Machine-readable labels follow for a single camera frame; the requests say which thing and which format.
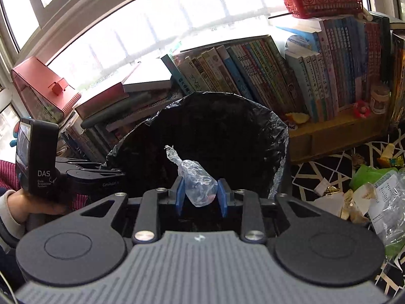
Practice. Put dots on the wooden desk shelf with drawers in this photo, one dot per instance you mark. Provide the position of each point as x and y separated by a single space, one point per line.
313 140

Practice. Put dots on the small clear plastic wrapper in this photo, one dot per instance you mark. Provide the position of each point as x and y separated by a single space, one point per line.
200 187

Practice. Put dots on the red crochet flower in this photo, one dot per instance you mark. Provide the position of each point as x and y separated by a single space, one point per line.
361 110

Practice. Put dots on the gold blue foil wrapper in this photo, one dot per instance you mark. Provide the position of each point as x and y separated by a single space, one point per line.
389 159

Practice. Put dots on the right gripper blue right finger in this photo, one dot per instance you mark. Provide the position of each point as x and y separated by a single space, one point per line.
225 196

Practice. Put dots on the orange peel on shelf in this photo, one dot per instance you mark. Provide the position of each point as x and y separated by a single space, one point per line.
297 118

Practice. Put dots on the person's left hand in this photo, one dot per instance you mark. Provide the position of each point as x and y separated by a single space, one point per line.
21 205

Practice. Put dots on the red white charm toy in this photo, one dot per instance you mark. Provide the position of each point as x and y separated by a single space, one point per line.
291 126

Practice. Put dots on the red metal house box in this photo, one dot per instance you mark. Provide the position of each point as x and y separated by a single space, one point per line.
46 96

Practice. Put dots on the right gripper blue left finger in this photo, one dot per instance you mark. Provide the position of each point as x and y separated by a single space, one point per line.
179 190

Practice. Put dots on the torn white orange cardboard box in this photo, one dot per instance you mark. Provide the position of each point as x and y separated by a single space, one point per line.
332 199

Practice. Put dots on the white mesh trash bin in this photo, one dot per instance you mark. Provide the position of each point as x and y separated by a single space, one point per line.
282 182

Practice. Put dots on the black white patterned tablecloth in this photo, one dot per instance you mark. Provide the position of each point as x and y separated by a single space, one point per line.
338 169

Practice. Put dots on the black trash bag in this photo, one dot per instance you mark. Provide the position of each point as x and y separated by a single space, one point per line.
230 136

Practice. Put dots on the thin picture books row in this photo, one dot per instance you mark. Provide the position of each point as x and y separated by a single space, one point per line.
397 83

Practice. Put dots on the row of upright books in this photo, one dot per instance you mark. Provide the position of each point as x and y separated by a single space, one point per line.
319 66

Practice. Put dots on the small white plastic jar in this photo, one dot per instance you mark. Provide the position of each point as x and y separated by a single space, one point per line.
379 102

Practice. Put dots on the green clear snack bag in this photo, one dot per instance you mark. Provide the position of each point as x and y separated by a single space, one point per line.
379 194

